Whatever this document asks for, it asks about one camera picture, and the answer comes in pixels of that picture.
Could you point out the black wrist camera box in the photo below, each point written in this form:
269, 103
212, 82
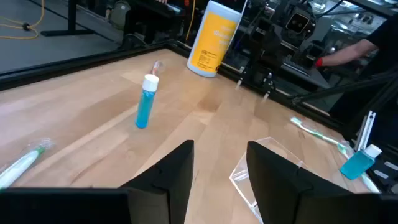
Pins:
297, 23

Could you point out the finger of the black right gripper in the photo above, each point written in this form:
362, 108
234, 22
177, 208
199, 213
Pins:
269, 87
241, 79

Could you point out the yellow disinfecting wipes canister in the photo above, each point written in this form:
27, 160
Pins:
211, 40

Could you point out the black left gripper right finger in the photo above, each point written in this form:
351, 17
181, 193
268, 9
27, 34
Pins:
273, 186

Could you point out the green toothbrush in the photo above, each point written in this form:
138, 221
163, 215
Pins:
18, 166
314, 132

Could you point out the black keyboard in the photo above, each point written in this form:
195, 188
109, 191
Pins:
297, 66

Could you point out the person's forearm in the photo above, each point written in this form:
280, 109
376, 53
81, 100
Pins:
345, 55

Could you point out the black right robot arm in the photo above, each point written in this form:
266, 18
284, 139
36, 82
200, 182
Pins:
270, 31

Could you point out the person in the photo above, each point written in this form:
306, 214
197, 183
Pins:
385, 43

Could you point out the clear acrylic organizer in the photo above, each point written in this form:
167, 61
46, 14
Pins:
239, 180

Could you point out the blue mouthwash bottle white cap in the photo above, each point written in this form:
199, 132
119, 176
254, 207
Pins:
145, 105
357, 163

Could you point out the black aluminium table frame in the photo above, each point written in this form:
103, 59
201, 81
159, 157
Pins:
77, 63

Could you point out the black desk leg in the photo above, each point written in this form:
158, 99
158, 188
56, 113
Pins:
72, 18

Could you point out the orange toothbrush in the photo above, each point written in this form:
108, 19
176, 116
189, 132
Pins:
156, 67

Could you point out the white metal bracket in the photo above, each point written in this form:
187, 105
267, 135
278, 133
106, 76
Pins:
367, 130

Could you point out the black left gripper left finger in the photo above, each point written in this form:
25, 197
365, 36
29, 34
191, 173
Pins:
174, 180

